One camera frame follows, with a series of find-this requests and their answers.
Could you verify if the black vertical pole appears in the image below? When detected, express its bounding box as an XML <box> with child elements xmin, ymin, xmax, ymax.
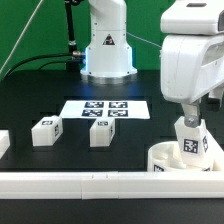
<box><xmin>64</xmin><ymin>0</ymin><xmax>80</xmax><ymax>72</ymax></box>

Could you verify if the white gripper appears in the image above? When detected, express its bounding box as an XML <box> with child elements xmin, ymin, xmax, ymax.
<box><xmin>160</xmin><ymin>34</ymin><xmax>224</xmax><ymax>128</ymax></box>

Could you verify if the white marker sheet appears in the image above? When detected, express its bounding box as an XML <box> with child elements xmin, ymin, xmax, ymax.
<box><xmin>60</xmin><ymin>100</ymin><xmax>150</xmax><ymax>119</ymax></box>

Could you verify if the black cable lower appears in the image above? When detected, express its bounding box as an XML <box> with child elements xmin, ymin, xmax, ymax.
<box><xmin>38</xmin><ymin>59</ymin><xmax>83</xmax><ymax>71</ymax></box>

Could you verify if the black cable upper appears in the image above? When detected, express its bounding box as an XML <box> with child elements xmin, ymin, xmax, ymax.
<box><xmin>2</xmin><ymin>53</ymin><xmax>75</xmax><ymax>80</ymax></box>

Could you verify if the thin grey rod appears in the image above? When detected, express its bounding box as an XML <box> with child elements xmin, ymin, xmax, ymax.
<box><xmin>0</xmin><ymin>0</ymin><xmax>45</xmax><ymax>75</ymax></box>

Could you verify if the white U-shaped fence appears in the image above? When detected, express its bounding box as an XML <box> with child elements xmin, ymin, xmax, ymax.
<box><xmin>0</xmin><ymin>138</ymin><xmax>224</xmax><ymax>199</ymax></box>

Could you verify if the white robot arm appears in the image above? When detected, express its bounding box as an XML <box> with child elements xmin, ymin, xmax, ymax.
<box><xmin>81</xmin><ymin>0</ymin><xmax>224</xmax><ymax>127</ymax></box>

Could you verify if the black cable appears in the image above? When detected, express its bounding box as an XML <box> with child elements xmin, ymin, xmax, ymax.
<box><xmin>2</xmin><ymin>53</ymin><xmax>75</xmax><ymax>80</ymax></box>
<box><xmin>38</xmin><ymin>59</ymin><xmax>83</xmax><ymax>71</ymax></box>

